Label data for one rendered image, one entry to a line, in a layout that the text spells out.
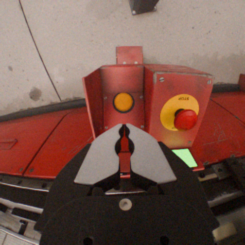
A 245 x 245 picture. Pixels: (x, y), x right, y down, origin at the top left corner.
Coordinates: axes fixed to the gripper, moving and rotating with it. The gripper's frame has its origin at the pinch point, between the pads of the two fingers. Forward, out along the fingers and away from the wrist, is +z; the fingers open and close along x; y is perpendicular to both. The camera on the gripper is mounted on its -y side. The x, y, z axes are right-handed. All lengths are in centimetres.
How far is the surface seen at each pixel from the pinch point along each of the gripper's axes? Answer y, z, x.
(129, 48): -18, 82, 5
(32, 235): 40, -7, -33
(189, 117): 0.6, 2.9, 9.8
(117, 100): 0.5, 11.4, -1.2
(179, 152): 9.7, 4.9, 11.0
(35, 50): -26, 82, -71
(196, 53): -17, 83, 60
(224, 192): 20.5, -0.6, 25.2
